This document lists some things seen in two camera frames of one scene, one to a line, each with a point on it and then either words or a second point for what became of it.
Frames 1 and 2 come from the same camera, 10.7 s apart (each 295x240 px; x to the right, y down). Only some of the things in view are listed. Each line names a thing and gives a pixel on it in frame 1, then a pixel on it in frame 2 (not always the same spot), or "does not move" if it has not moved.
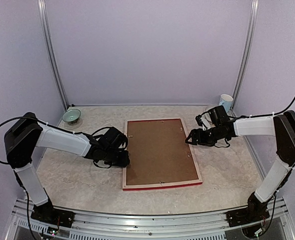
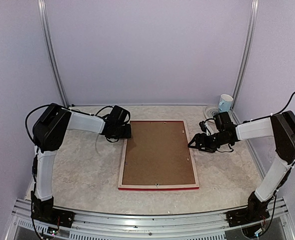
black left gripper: x=123 y=162 → x=127 y=135
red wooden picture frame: x=159 y=157 does not move
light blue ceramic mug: x=226 y=101 does not move
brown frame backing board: x=158 y=152 does not move
